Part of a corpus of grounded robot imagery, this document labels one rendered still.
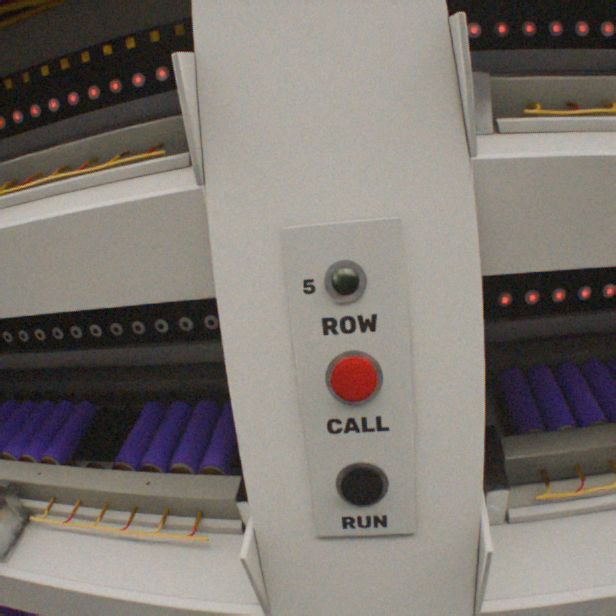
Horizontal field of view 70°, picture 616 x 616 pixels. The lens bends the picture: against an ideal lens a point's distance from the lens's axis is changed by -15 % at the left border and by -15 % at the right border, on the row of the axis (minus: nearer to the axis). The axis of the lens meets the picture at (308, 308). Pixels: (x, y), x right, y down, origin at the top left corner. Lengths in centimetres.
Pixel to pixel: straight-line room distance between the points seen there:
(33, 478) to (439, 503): 24
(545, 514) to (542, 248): 14
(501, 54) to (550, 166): 20
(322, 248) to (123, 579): 20
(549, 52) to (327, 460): 31
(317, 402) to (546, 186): 11
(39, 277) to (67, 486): 14
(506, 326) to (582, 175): 19
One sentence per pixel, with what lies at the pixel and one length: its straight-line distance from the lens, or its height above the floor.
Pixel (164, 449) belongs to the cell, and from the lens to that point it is 32.
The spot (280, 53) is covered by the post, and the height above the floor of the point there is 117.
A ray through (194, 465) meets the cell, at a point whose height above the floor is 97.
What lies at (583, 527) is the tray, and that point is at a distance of 28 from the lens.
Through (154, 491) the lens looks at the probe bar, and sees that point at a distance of 29.
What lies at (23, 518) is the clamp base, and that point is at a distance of 35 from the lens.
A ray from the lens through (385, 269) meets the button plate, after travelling 17.
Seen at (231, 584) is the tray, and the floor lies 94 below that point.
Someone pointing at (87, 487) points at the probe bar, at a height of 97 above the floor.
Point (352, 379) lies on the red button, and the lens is 18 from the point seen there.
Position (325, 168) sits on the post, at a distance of 18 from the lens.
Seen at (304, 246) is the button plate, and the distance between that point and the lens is 17.
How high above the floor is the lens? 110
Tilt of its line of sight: 9 degrees down
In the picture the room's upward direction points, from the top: 6 degrees counter-clockwise
